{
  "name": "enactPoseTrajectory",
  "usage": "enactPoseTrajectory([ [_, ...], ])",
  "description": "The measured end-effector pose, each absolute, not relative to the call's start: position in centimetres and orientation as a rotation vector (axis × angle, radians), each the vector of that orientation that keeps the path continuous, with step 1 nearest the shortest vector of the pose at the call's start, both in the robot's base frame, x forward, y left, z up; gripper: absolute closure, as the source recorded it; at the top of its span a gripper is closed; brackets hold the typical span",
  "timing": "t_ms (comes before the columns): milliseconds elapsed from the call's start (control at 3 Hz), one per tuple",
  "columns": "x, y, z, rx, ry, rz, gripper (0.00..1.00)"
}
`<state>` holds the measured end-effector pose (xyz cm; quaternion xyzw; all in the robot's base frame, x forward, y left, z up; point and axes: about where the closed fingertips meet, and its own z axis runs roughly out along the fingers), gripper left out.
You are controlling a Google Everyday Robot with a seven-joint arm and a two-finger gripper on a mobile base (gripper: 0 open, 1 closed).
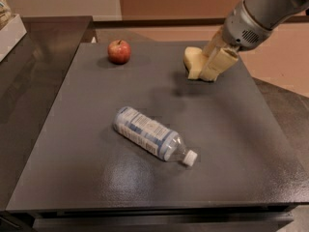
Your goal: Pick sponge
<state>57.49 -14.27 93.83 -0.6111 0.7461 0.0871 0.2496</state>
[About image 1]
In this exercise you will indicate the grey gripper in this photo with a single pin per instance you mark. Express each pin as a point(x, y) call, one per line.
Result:
point(241, 30)

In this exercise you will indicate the yellow sponge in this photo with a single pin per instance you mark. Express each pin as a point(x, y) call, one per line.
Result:
point(194, 60)

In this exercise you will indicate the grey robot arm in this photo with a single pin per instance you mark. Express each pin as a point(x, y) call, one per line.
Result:
point(271, 13)

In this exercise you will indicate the red apple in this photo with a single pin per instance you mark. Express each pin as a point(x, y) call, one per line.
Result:
point(119, 52)

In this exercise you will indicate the clear plastic water bottle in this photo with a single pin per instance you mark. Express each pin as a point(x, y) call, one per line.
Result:
point(149, 134)

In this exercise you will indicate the dark side table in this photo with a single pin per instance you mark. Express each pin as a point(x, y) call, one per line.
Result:
point(30, 78)

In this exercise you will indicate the white box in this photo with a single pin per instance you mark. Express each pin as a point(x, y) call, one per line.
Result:
point(10, 35)

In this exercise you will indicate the striped object on box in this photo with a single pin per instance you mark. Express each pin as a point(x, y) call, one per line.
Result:
point(5, 13)

